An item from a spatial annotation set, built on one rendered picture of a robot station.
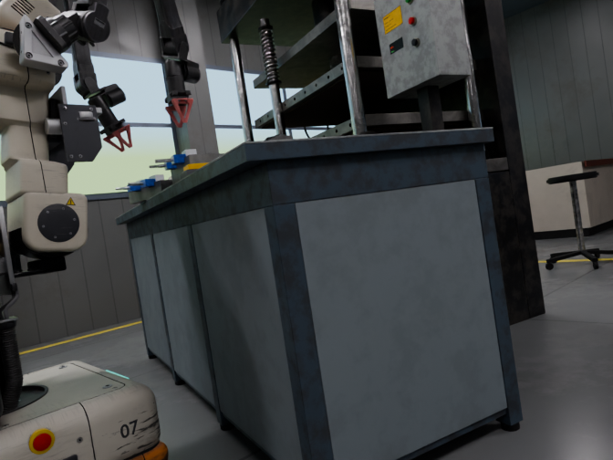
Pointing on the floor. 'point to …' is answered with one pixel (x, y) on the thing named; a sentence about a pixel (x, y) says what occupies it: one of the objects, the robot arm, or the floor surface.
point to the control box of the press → (421, 51)
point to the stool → (576, 223)
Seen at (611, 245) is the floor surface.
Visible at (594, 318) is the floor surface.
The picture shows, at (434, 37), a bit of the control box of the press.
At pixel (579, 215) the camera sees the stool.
